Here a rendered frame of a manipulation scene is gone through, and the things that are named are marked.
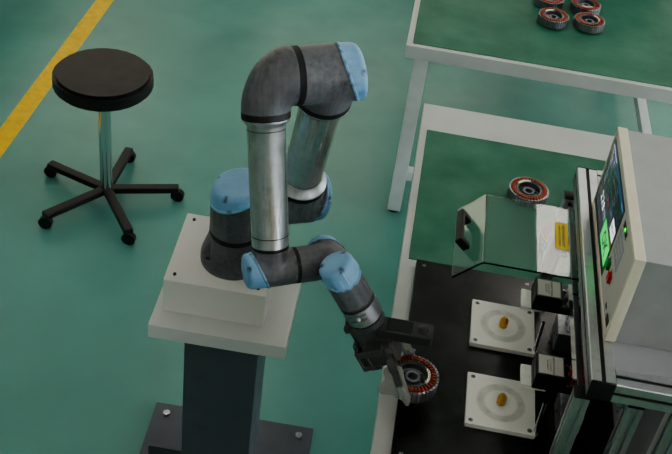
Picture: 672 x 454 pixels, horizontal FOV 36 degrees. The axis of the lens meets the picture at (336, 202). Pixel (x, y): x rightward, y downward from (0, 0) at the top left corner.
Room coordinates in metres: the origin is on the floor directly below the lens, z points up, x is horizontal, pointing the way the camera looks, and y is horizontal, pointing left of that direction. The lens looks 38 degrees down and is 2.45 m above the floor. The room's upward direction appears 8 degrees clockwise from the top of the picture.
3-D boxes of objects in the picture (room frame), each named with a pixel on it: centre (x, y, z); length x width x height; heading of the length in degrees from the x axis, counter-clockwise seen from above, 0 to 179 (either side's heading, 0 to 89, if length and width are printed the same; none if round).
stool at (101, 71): (3.02, 0.85, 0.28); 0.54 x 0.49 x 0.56; 86
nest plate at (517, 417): (1.54, -0.41, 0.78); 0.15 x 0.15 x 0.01; 86
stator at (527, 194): (2.35, -0.53, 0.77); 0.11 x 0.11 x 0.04
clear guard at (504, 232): (1.78, -0.44, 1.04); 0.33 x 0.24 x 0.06; 86
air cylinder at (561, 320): (1.78, -0.57, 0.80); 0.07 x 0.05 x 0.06; 176
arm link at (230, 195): (1.81, 0.21, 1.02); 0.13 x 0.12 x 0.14; 113
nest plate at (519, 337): (1.78, -0.43, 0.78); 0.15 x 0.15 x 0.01; 86
